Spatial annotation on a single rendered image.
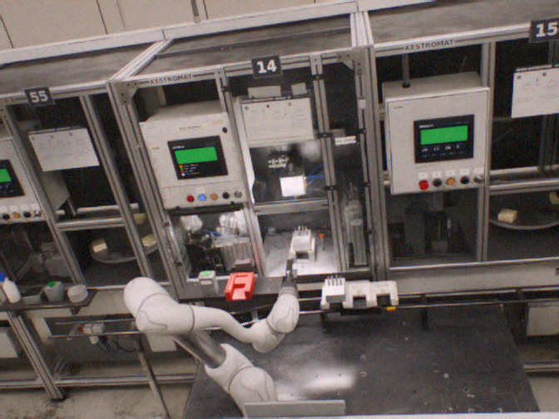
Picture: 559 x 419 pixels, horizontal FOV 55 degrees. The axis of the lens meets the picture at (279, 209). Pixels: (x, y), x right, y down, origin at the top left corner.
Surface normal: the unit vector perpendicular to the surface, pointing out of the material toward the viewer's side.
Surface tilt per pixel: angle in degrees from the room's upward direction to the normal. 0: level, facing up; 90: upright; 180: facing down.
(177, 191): 90
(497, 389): 0
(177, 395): 0
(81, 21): 90
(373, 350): 0
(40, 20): 90
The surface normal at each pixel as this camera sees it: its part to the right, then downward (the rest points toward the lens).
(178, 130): -0.11, 0.50
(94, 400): -0.15, -0.86
